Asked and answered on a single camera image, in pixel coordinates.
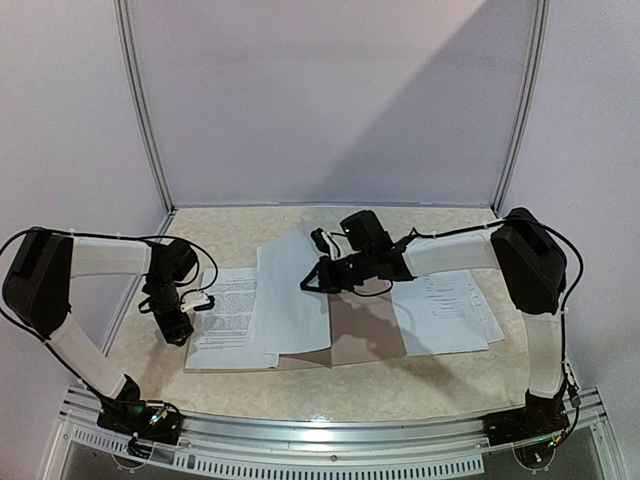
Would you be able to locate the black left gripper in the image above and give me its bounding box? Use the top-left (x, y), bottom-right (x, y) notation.
top-left (147, 277), bottom-right (195, 346)

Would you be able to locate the brown paper folder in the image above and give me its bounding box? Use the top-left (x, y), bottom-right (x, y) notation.
top-left (184, 294), bottom-right (408, 373)

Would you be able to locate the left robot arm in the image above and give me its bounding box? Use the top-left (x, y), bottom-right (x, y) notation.
top-left (1, 227), bottom-right (215, 434)

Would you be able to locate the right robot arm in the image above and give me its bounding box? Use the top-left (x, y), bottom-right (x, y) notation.
top-left (300, 207), bottom-right (578, 436)

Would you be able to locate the stack of printed papers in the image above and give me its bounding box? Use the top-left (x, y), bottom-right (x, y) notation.
top-left (391, 271), bottom-right (505, 356)

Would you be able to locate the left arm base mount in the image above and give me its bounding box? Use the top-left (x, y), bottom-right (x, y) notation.
top-left (97, 398), bottom-right (184, 446)

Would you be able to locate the perforated white cable tray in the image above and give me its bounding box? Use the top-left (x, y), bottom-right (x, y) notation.
top-left (60, 426), bottom-right (486, 479)

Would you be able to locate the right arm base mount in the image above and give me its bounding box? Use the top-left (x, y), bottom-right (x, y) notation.
top-left (481, 400), bottom-right (580, 449)

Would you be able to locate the aluminium front rail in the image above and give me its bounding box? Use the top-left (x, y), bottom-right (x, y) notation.
top-left (58, 384), bottom-right (609, 457)

